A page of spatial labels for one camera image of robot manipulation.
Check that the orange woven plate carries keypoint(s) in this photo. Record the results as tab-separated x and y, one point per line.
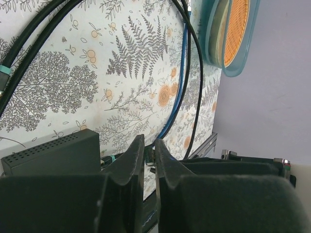
227	31

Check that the teal plastic bin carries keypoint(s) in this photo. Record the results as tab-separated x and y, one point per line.
207	14

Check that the black network switch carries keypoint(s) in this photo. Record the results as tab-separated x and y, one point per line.
76	153

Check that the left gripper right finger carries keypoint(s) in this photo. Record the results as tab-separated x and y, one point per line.
190	203

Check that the aluminium rail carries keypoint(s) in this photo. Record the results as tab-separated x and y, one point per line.
205	149

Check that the floral table mat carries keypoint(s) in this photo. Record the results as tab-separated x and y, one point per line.
112	66

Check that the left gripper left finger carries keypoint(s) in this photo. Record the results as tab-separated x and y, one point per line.
108	202

